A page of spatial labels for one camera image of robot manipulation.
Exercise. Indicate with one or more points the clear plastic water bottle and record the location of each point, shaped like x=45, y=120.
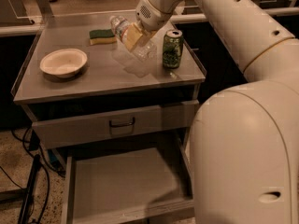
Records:
x=143, y=52

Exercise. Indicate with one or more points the green and yellow sponge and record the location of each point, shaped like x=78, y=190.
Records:
x=102, y=36

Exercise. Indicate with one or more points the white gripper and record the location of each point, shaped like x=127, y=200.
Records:
x=151, y=16

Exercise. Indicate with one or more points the grey top drawer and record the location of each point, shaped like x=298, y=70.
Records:
x=103, y=126

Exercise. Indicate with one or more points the white bowl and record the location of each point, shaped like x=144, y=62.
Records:
x=63, y=63

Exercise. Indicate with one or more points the green soda can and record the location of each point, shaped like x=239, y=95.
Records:
x=172, y=48

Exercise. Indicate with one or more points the black drawer handle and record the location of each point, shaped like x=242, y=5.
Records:
x=121, y=123

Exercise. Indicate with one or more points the black floor stand bar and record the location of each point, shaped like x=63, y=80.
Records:
x=28, y=194

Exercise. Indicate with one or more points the grey metal drawer cabinet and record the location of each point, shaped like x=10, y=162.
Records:
x=111, y=80

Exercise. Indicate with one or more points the open grey middle drawer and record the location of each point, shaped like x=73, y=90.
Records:
x=135, y=180

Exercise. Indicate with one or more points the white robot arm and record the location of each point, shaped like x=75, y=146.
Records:
x=245, y=138

